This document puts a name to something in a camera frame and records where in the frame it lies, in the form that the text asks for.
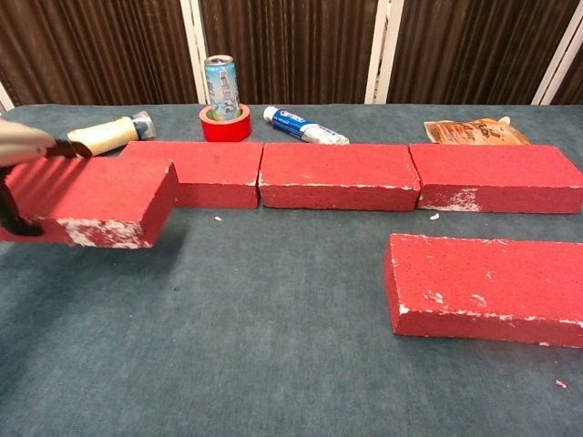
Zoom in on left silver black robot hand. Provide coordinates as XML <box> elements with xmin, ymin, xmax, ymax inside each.
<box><xmin>0</xmin><ymin>117</ymin><xmax>94</xmax><ymax>238</ymax></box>

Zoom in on red brick large white scuff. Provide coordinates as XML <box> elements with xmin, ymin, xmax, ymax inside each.
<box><xmin>0</xmin><ymin>157</ymin><xmax>179</xmax><ymax>249</ymax></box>

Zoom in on red brick white chips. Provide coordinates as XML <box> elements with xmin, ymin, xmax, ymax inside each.
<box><xmin>384</xmin><ymin>233</ymin><xmax>583</xmax><ymax>350</ymax></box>

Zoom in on cream bottle with blue cap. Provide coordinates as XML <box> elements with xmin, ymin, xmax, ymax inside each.
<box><xmin>66</xmin><ymin>110</ymin><xmax>158</xmax><ymax>161</ymax></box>

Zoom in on brown corrugated screen panel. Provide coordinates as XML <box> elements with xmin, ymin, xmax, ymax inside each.
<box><xmin>0</xmin><ymin>0</ymin><xmax>199</xmax><ymax>107</ymax></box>
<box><xmin>553</xmin><ymin>40</ymin><xmax>583</xmax><ymax>106</ymax></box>
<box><xmin>199</xmin><ymin>0</ymin><xmax>379</xmax><ymax>105</ymax></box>
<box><xmin>386</xmin><ymin>0</ymin><xmax>579</xmax><ymax>105</ymax></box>

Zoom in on red brick small white scuff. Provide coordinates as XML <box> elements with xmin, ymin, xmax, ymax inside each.
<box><xmin>117</xmin><ymin>140</ymin><xmax>264</xmax><ymax>210</ymax></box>

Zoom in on red tape roll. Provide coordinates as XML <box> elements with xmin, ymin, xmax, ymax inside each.
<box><xmin>199</xmin><ymin>103</ymin><xmax>252</xmax><ymax>143</ymax></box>

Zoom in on light blue drink can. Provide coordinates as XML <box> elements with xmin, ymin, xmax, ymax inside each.
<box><xmin>203</xmin><ymin>54</ymin><xmax>241</xmax><ymax>122</ymax></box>

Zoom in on white blue toothpaste tube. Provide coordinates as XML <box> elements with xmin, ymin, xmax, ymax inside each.
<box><xmin>262</xmin><ymin>106</ymin><xmax>351</xmax><ymax>146</ymax></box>

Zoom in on red brick thin chipped edge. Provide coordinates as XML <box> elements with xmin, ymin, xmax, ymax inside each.
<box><xmin>257</xmin><ymin>142</ymin><xmax>421</xmax><ymax>212</ymax></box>

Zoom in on blue table cloth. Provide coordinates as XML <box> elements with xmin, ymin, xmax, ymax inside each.
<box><xmin>0</xmin><ymin>103</ymin><xmax>583</xmax><ymax>437</ymax></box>

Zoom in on orange sauce pouch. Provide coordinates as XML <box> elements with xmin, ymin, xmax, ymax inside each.
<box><xmin>423</xmin><ymin>116</ymin><xmax>532</xmax><ymax>146</ymax></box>

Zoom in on red brick medium white scuff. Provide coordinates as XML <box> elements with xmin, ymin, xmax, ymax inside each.
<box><xmin>408</xmin><ymin>143</ymin><xmax>583</xmax><ymax>215</ymax></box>

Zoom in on white screen frame post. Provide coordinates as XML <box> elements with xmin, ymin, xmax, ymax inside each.
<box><xmin>363</xmin><ymin>0</ymin><xmax>405</xmax><ymax>105</ymax></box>
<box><xmin>530</xmin><ymin>0</ymin><xmax>583</xmax><ymax>106</ymax></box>
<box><xmin>179</xmin><ymin>0</ymin><xmax>210</xmax><ymax>105</ymax></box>
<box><xmin>0</xmin><ymin>80</ymin><xmax>15</xmax><ymax>115</ymax></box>

